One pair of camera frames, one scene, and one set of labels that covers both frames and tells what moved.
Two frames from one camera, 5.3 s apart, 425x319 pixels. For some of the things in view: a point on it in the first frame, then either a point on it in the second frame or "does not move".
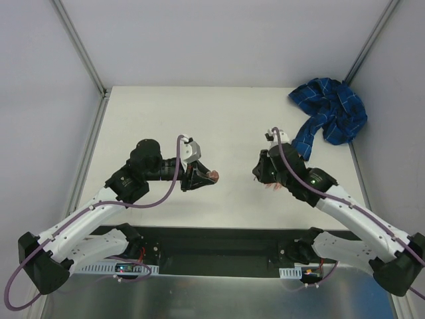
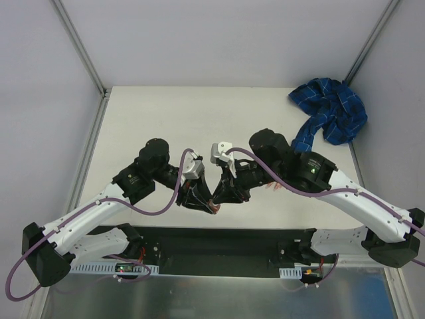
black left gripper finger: [200, 181] -> [201, 207]
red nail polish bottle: [212, 175] -> [214, 207]
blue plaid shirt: [331, 107] does not move
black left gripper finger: [201, 169] -> [202, 184]
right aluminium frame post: [388, 10] does not move
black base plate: [219, 250] does not move
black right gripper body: [265, 167] -> [235, 181]
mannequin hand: [276, 186] does not move
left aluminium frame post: [80, 47] does not move
